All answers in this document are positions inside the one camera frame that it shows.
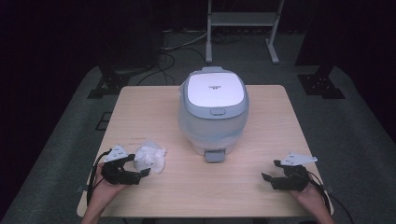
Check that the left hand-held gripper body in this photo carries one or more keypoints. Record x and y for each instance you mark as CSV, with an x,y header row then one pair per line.
x,y
113,172

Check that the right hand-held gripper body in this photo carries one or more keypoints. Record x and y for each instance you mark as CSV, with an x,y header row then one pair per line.
x,y
292,180

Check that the white tissue paper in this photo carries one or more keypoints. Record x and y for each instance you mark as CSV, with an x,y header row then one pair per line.
x,y
149,157

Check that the person's left hand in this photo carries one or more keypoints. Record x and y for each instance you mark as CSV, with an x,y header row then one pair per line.
x,y
104,188

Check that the person's right hand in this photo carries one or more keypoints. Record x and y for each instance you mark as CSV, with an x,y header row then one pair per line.
x,y
311,197

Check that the black stand base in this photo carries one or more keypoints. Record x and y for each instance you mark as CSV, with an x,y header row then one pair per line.
x,y
320,85
109,84

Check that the white metal stand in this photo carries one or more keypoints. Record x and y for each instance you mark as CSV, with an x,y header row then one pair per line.
x,y
243,19

